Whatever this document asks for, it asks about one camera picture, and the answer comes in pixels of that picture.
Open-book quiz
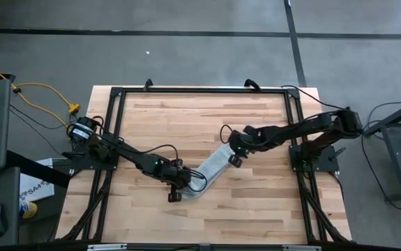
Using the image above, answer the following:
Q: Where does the black diagonal bar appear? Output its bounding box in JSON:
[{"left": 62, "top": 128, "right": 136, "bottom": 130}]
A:
[{"left": 6, "top": 149, "right": 73, "bottom": 189}]

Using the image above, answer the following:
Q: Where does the silver metal bracket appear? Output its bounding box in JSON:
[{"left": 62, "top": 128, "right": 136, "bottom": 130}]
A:
[
  {"left": 86, "top": 243, "right": 128, "bottom": 251},
  {"left": 282, "top": 245, "right": 323, "bottom": 251}
]

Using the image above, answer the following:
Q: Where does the black metal cart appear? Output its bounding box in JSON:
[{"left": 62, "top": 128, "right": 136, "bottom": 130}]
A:
[{"left": 362, "top": 96, "right": 401, "bottom": 203}]

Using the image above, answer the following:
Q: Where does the white cardboard box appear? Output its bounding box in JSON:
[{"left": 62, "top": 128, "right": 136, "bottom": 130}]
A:
[{"left": 18, "top": 158, "right": 55, "bottom": 203}]

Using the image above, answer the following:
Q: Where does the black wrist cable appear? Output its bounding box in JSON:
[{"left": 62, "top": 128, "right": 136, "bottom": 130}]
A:
[
  {"left": 219, "top": 123, "right": 236, "bottom": 145},
  {"left": 130, "top": 144, "right": 209, "bottom": 193}
]

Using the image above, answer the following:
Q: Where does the large black edge clamp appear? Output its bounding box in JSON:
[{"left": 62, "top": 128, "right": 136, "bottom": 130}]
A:
[{"left": 243, "top": 78, "right": 262, "bottom": 92}]

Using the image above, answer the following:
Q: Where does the yellow cable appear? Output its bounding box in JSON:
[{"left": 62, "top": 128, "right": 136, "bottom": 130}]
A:
[{"left": 0, "top": 57, "right": 82, "bottom": 128}]

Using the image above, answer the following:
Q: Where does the black floor cable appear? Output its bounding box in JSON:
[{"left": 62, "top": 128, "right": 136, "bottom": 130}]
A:
[
  {"left": 280, "top": 84, "right": 347, "bottom": 111},
  {"left": 360, "top": 100, "right": 401, "bottom": 211},
  {"left": 9, "top": 103, "right": 79, "bottom": 147}
]

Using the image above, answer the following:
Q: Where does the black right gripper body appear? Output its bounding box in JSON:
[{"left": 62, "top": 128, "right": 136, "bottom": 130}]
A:
[{"left": 227, "top": 125, "right": 257, "bottom": 169}]

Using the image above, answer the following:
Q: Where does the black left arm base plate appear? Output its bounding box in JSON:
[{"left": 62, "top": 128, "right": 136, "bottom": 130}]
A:
[{"left": 61, "top": 150, "right": 119, "bottom": 172}]

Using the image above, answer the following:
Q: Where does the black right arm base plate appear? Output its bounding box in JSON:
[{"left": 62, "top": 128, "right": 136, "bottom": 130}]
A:
[{"left": 289, "top": 144, "right": 341, "bottom": 174}]

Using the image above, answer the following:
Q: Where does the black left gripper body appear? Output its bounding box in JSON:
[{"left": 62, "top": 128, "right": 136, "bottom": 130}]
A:
[{"left": 167, "top": 158, "right": 193, "bottom": 204}]

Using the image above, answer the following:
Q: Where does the grey microfiber towel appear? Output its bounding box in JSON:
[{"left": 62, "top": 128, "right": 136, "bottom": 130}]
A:
[{"left": 181, "top": 142, "right": 238, "bottom": 201}]

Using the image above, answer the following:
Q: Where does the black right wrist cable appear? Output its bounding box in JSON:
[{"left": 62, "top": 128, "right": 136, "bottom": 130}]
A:
[{"left": 219, "top": 123, "right": 236, "bottom": 145}]

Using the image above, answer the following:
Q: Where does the black metal table frame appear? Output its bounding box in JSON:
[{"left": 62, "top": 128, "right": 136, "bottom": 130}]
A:
[{"left": 56, "top": 86, "right": 351, "bottom": 244}]

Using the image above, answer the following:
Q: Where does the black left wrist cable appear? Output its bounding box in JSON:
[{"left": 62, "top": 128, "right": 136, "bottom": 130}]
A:
[{"left": 130, "top": 144, "right": 209, "bottom": 193}]

